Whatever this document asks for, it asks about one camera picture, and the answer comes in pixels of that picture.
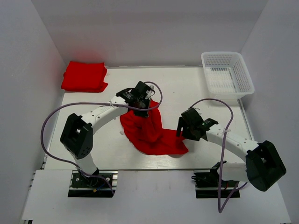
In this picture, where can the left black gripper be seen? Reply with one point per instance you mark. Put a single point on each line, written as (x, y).
(144, 113)

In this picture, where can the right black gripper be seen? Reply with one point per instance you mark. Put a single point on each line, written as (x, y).
(181, 121)

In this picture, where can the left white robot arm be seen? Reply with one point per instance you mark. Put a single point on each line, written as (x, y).
(77, 135)

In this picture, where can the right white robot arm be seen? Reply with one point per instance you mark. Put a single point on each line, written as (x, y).
(261, 164)

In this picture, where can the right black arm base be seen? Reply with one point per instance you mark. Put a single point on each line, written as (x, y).
(206, 184)

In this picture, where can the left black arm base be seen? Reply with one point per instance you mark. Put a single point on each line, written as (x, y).
(90, 187)

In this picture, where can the folded red t-shirt stack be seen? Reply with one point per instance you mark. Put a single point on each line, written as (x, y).
(85, 77)

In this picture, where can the white plastic mesh basket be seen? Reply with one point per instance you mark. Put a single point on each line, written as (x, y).
(227, 76)

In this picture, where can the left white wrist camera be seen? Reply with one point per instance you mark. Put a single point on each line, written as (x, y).
(151, 92)

